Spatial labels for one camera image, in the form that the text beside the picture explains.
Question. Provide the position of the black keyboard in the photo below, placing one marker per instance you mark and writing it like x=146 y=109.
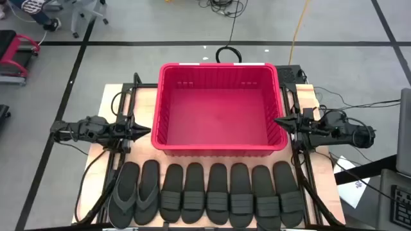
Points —
x=403 y=207

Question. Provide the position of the dark grey flip-flop sandal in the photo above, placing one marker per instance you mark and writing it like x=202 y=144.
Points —
x=123 y=199
x=147 y=192

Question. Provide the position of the red and black cart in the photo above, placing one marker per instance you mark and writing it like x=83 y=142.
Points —
x=13 y=51

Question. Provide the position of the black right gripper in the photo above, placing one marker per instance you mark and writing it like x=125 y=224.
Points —
x=305 y=128

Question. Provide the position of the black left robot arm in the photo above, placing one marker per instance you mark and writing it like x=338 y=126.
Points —
x=90 y=128

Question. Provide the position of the black metal frame rails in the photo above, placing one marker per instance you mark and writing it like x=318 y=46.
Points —
x=112 y=163
x=300 y=173

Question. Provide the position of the white paper sheet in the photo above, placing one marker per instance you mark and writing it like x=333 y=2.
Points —
x=351 y=189

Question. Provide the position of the grey laptop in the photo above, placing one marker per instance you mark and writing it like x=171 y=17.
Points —
x=405 y=131

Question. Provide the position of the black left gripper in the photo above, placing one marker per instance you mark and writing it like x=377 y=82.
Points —
x=122 y=131

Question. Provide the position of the black electronics box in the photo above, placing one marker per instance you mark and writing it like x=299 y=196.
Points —
x=287 y=74

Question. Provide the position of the grey desk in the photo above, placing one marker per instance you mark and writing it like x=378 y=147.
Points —
x=385 y=199

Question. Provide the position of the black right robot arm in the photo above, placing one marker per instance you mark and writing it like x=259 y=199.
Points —
x=353 y=131

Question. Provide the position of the dark grey slide sandal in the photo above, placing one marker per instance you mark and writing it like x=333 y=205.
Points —
x=217 y=195
x=241 y=197
x=193 y=195
x=171 y=195
x=266 y=200
x=289 y=195

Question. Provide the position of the red plastic bin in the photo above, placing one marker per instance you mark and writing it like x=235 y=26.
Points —
x=218 y=112

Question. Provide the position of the person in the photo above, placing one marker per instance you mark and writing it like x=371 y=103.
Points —
x=35 y=9

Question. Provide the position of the white office chair base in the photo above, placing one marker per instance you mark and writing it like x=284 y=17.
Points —
x=86 y=9

